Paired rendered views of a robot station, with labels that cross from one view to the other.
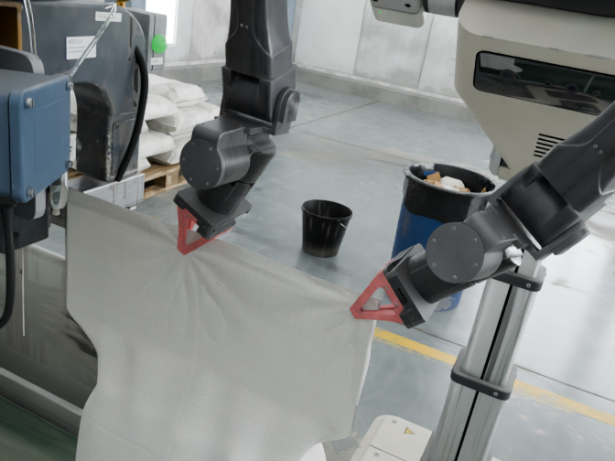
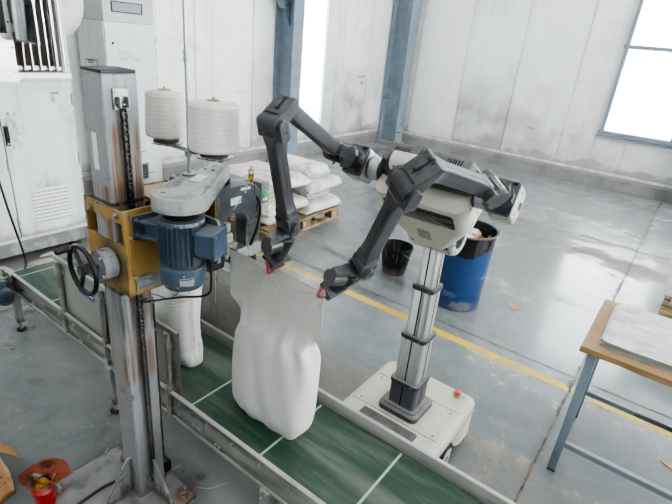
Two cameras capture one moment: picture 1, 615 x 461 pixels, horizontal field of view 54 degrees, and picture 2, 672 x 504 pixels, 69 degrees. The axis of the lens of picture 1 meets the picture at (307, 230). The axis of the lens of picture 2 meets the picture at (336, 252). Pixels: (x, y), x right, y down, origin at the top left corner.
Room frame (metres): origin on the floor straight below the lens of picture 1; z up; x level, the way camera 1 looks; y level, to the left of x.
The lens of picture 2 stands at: (-0.83, -0.46, 1.90)
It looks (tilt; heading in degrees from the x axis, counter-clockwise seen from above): 24 degrees down; 13
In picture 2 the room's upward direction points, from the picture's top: 6 degrees clockwise
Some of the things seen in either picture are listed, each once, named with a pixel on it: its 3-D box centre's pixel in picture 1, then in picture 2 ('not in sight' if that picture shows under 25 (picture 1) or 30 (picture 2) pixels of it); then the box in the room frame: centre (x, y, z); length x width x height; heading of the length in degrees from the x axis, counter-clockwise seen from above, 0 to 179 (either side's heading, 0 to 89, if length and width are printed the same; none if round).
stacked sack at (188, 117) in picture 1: (177, 112); (311, 181); (4.19, 1.04, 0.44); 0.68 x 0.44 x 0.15; 158
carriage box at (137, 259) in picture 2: not in sight; (148, 235); (0.60, 0.58, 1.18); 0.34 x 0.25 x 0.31; 158
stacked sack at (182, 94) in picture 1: (156, 88); (298, 165); (4.28, 1.23, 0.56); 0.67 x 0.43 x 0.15; 68
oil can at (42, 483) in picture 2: not in sight; (44, 486); (0.28, 0.92, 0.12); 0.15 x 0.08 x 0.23; 68
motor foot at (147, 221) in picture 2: not in sight; (156, 228); (0.48, 0.46, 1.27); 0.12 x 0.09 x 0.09; 158
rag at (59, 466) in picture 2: not in sight; (46, 473); (0.40, 1.04, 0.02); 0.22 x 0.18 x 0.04; 68
